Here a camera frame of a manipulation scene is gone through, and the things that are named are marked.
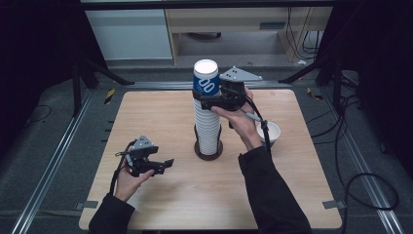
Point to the blue paper cup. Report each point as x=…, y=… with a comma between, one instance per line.
x=206, y=83

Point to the white paper cup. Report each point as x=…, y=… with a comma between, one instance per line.
x=274, y=131

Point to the yellow black tape strip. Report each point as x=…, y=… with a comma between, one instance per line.
x=314, y=94
x=109, y=96

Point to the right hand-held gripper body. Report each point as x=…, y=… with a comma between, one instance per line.
x=233, y=92

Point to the grey tape patch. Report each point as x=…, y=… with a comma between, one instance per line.
x=333, y=204
x=87, y=204

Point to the aluminium floor rail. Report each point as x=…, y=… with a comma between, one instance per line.
x=367, y=182
x=48, y=172
x=162, y=85

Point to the white cabinet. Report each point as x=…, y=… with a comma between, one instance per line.
x=130, y=35

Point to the stack of white paper cups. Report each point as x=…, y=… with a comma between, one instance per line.
x=207, y=130

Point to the black metal stand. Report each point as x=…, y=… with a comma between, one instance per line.
x=337, y=87
x=77, y=87

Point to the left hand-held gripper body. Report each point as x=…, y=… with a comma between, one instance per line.
x=138, y=156

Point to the person's right hand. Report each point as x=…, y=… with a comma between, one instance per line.
x=245, y=126

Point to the person's left hand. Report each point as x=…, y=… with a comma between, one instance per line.
x=126, y=185

